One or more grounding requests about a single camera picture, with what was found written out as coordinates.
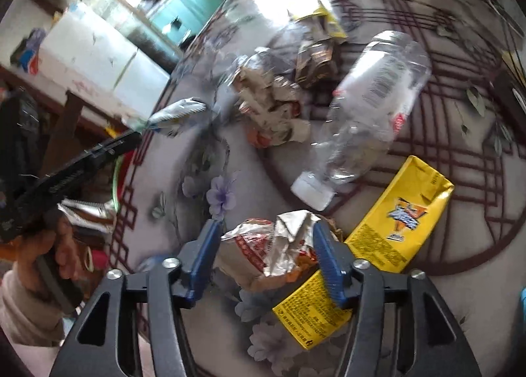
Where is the floral table cover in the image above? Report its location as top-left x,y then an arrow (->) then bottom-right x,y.
111,0 -> 525,376

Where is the brown foil wrapper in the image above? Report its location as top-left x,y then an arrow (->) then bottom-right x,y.
295,38 -> 338,88

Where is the dark wooden chair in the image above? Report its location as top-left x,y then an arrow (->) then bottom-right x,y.
39,90 -> 127,176

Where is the clear plastic water bottle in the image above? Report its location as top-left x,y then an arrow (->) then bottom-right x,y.
291,30 -> 432,211

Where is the yellow torn paper box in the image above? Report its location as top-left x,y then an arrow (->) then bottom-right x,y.
289,0 -> 348,43

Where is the yellow snack box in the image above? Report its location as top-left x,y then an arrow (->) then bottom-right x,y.
273,155 -> 455,349

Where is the white blue plastic bag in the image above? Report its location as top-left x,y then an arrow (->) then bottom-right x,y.
137,98 -> 209,137

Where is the white refrigerator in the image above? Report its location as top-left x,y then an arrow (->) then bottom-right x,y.
38,2 -> 169,119

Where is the person left hand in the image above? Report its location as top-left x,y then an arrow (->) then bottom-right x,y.
15,214 -> 83,302

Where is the patterned paper cup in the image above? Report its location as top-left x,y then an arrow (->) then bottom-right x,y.
229,47 -> 311,149

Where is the red bucket green rim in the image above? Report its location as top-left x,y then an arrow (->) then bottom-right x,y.
111,151 -> 134,212

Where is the red white wrapper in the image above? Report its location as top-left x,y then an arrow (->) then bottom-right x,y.
214,210 -> 343,292

